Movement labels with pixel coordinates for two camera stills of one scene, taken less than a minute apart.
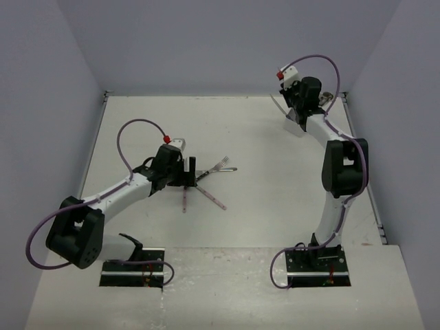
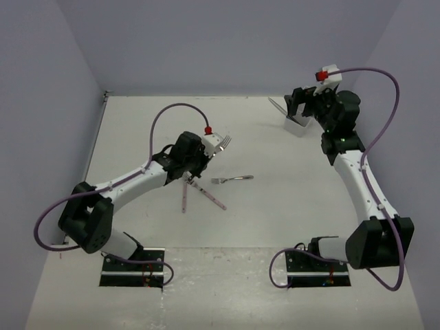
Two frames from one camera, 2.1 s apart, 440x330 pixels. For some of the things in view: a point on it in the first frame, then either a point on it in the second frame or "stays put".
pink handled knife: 184,199 stays put
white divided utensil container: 291,125 stays put
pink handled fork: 202,172 -> 218,180
